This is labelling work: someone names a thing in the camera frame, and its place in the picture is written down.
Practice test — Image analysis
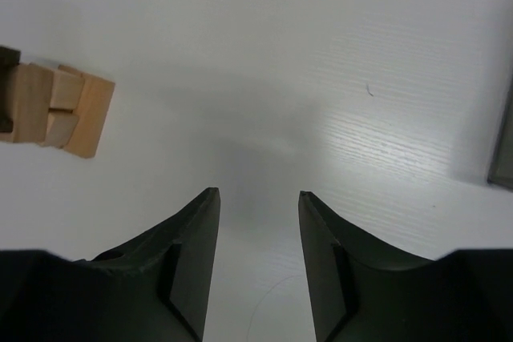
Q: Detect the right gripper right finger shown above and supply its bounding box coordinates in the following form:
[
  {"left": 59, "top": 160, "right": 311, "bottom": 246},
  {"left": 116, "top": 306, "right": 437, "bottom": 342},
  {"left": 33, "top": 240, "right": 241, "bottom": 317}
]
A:
[{"left": 298, "top": 191, "right": 512, "bottom": 341}]

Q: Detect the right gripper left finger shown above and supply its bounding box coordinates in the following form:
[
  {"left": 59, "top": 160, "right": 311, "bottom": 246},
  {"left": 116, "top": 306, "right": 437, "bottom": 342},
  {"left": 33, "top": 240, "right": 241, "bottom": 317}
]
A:
[{"left": 1, "top": 187, "right": 220, "bottom": 341}]

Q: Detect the smoky transparent plastic bin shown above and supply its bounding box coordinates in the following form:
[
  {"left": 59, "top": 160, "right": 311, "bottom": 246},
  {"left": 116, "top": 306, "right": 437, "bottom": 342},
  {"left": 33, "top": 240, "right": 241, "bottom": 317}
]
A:
[{"left": 487, "top": 84, "right": 512, "bottom": 191}]

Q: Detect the light wood cube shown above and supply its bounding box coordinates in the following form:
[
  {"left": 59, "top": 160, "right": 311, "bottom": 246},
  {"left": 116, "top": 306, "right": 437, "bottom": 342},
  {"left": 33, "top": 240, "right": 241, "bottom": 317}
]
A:
[{"left": 49, "top": 69, "right": 84, "bottom": 111}]

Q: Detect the thick light wood block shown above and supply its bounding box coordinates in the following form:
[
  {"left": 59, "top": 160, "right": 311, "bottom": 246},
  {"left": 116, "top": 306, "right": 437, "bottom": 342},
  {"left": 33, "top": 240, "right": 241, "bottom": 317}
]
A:
[{"left": 1, "top": 63, "right": 53, "bottom": 143}]

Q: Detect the small pale wood cube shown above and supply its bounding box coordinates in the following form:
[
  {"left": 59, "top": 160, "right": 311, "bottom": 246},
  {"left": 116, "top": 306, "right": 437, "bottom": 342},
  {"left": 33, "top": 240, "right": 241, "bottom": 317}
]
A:
[{"left": 39, "top": 110, "right": 79, "bottom": 148}]

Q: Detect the long wood block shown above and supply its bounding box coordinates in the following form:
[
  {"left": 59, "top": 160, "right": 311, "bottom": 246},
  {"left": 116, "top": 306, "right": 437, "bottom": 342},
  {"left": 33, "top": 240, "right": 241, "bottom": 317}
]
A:
[{"left": 63, "top": 73, "right": 115, "bottom": 159}]

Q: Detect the dark brown arch block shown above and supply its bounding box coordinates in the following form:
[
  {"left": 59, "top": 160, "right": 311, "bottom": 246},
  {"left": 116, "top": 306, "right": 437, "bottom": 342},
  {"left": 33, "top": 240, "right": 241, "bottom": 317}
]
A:
[{"left": 1, "top": 46, "right": 21, "bottom": 134}]

